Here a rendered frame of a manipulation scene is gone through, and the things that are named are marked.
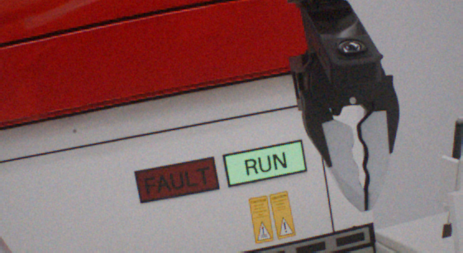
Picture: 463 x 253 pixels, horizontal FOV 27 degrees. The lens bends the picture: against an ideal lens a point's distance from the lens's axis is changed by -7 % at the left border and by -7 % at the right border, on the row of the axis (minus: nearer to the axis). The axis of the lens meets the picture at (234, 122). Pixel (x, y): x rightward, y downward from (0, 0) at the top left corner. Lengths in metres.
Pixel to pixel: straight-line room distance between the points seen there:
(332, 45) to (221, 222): 0.69
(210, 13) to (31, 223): 0.40
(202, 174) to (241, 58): 0.18
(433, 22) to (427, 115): 0.29
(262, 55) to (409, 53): 1.70
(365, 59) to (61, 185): 0.74
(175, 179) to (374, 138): 0.61
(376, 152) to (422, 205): 2.23
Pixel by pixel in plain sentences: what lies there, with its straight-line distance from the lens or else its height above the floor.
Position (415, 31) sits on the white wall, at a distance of 3.13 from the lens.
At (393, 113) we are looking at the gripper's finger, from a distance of 0.93.
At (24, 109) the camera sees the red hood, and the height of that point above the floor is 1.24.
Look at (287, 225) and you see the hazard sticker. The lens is 1.52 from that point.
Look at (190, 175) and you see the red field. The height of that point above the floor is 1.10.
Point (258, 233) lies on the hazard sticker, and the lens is 1.51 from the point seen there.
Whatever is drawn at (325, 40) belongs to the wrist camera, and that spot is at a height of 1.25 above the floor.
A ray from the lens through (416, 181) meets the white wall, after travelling 3.14.
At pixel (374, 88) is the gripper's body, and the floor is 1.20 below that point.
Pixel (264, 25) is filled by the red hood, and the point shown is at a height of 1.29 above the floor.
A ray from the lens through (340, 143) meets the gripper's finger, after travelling 0.92.
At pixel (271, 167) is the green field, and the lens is 1.50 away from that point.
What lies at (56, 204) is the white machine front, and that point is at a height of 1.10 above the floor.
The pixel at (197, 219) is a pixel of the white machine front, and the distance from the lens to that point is 1.50.
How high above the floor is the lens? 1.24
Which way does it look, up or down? 3 degrees down
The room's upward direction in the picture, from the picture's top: 10 degrees counter-clockwise
